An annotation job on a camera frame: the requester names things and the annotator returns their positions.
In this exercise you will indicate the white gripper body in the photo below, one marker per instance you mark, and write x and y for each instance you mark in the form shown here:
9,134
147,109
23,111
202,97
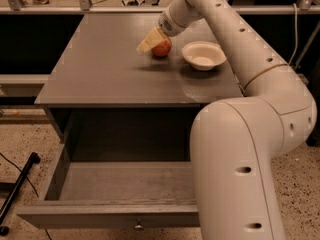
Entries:
167,26

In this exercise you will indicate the open grey top drawer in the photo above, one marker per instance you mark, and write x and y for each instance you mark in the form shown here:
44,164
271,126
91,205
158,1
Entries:
89,186

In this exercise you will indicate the metal drawer knob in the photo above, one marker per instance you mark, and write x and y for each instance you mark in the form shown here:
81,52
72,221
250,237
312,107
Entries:
139,226

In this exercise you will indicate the red apple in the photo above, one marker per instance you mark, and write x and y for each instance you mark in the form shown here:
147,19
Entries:
162,49

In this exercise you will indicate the grey cabinet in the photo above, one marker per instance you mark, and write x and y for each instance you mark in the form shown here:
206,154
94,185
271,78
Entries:
101,68

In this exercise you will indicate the black stand leg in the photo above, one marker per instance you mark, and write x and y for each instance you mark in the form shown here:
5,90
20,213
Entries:
12,189

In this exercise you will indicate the metal frame rail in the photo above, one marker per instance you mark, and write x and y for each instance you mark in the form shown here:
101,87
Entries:
100,4

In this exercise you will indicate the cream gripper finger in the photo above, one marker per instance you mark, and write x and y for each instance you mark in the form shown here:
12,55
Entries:
153,39

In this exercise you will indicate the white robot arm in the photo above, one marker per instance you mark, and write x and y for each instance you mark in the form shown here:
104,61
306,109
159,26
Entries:
233,141

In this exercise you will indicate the white paper bowl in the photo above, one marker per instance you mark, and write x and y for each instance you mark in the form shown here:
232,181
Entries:
203,55

